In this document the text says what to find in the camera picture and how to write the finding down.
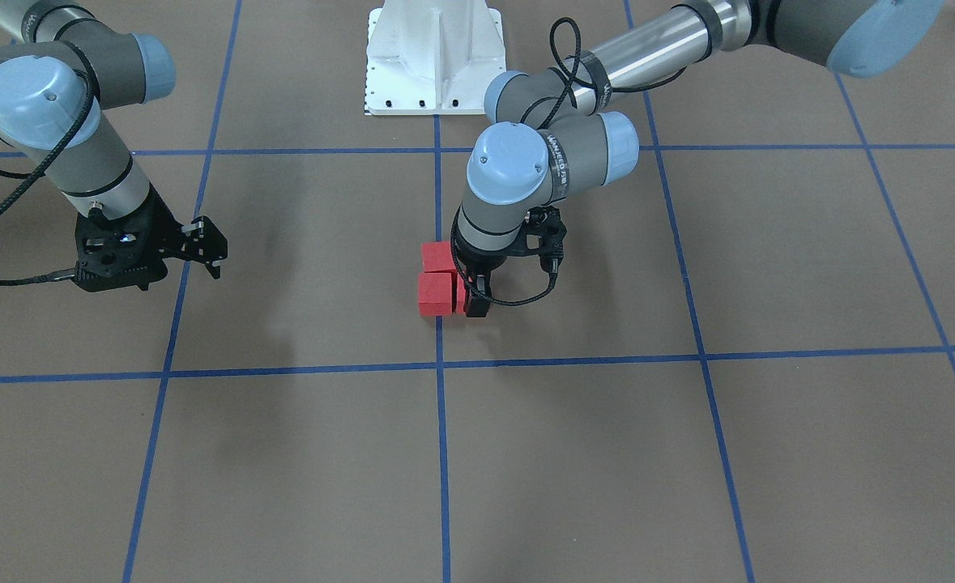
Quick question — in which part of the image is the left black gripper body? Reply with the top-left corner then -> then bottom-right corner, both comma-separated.
451,235 -> 519,294

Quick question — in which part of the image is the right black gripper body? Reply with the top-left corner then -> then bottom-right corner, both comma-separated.
74,189 -> 187,292

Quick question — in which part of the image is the red block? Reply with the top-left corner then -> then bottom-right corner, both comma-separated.
417,272 -> 458,317
454,281 -> 470,315
420,240 -> 458,274

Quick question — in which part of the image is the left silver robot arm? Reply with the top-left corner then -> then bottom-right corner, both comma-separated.
449,1 -> 941,317

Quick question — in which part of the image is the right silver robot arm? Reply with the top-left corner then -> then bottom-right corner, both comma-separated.
0,1 -> 228,292

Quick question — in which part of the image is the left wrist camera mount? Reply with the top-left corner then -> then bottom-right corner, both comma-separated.
522,206 -> 567,279

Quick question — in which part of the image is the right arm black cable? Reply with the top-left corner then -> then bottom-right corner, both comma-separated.
0,32 -> 97,287

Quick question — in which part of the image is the white pedestal column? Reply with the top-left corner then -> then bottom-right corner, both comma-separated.
364,1 -> 506,116

